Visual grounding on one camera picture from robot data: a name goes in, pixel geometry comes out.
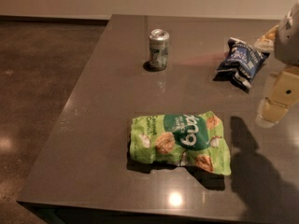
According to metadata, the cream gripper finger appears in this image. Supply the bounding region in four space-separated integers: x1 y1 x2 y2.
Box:
255 98 289 128

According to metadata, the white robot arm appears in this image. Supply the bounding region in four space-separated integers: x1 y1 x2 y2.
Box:
256 2 299 128

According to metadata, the yellow white snack bag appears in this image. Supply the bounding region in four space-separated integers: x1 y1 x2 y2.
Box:
254 25 278 53

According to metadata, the dark blue chip bag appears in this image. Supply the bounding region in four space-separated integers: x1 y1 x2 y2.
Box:
217 37 269 89

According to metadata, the green rice chip bag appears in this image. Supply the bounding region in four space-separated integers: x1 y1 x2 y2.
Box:
130 111 231 175

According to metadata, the silver green soda can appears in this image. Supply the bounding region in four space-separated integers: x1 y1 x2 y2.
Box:
149 29 170 71

